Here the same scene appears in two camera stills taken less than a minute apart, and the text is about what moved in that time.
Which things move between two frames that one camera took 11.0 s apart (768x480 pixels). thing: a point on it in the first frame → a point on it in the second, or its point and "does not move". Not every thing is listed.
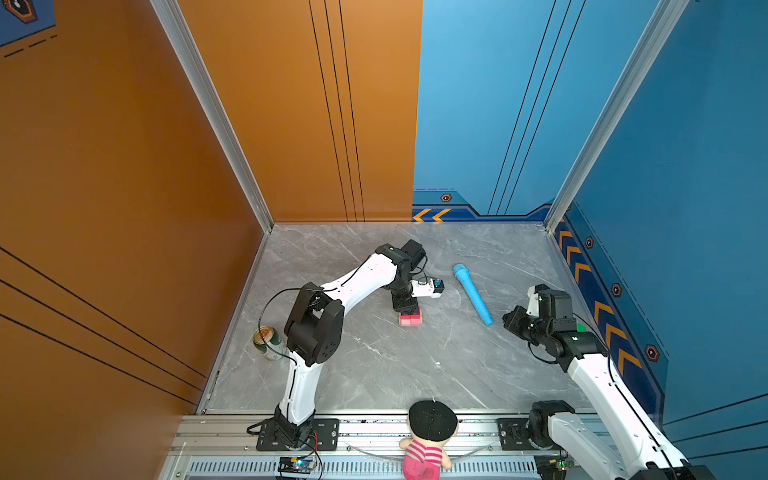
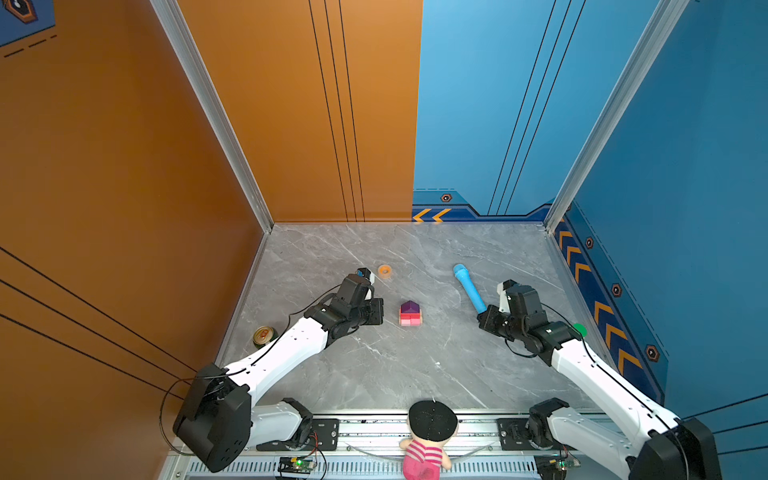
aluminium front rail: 357,434 does not move
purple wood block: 414,312 does not move
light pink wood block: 410,320 does not move
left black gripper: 405,306 → 376,306
